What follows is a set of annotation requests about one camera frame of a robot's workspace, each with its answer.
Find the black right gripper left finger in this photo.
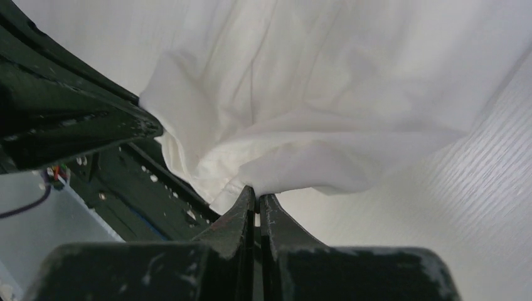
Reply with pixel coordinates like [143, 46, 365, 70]
[24, 186, 255, 300]

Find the white t shirt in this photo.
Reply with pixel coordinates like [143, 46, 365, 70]
[16, 1, 531, 213]

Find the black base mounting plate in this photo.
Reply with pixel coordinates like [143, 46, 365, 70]
[67, 140, 220, 241]

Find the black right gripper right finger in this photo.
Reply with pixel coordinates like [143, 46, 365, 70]
[259, 194, 462, 300]

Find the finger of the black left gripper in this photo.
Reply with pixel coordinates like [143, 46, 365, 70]
[1, 1, 162, 174]

